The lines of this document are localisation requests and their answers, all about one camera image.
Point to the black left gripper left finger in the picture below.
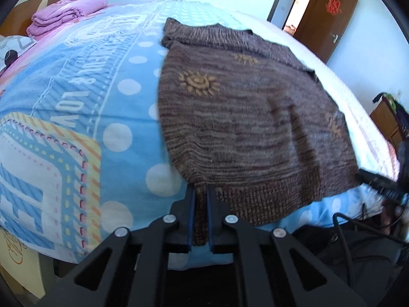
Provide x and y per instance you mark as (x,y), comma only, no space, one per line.
(126,269)

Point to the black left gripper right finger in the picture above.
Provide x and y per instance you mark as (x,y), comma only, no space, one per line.
(273,268)

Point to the brown knitted sweater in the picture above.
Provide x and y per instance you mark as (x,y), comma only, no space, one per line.
(245,115)

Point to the dark clothes on cabinet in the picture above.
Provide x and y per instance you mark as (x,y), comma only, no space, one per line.
(399,110)

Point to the person right hand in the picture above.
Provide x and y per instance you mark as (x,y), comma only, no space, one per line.
(394,219)

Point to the wooden bedside cabinet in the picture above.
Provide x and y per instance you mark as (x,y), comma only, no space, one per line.
(386,121)

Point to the blue pink patterned bedsheet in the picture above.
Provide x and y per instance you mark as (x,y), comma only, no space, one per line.
(82,150)

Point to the brown wooden door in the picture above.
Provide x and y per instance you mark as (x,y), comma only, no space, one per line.
(317,24)

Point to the red paper door decoration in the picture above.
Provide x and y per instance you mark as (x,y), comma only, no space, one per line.
(333,7)

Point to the patterned white grey pillow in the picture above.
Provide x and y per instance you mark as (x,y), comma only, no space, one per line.
(12,47)

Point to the folded pink blanket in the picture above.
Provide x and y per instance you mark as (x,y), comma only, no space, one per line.
(60,13)

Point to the cream wooden headboard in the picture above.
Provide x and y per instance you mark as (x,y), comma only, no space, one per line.
(19,18)

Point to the silver door handle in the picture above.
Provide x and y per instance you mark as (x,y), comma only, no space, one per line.
(334,37)

